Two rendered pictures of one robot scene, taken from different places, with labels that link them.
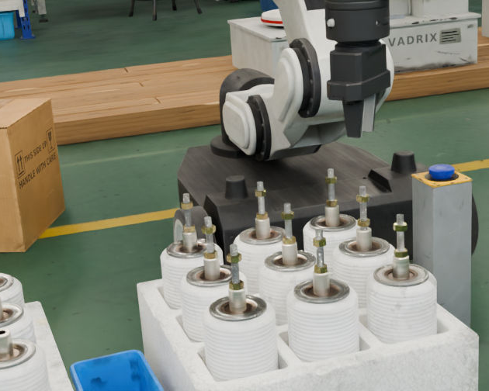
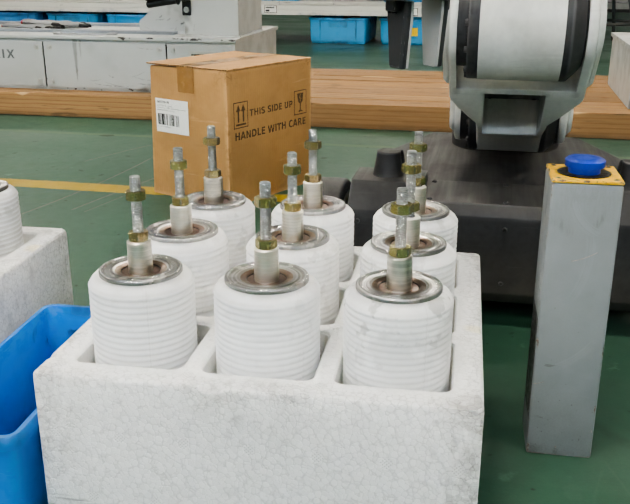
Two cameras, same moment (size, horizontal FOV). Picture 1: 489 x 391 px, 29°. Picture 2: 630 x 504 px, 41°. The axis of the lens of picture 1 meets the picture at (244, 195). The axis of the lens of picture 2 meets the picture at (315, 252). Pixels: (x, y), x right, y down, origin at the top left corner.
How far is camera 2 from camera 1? 75 cm
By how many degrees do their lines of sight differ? 25
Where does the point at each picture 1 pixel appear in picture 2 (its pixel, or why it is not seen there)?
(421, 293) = (400, 318)
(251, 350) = (123, 329)
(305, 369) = (189, 379)
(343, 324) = (267, 331)
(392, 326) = (356, 359)
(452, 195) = (584, 200)
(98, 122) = (416, 111)
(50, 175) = (291, 139)
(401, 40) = not seen: outside the picture
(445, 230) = (566, 254)
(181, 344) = not seen: hidden behind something
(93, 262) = not seen: hidden behind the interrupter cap
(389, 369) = (317, 419)
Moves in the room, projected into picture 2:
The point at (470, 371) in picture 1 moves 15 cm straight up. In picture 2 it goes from (463, 466) to (475, 297)
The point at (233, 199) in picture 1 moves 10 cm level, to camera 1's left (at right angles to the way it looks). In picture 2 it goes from (378, 176) to (319, 169)
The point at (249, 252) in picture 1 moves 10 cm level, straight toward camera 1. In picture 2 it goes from (277, 220) to (229, 246)
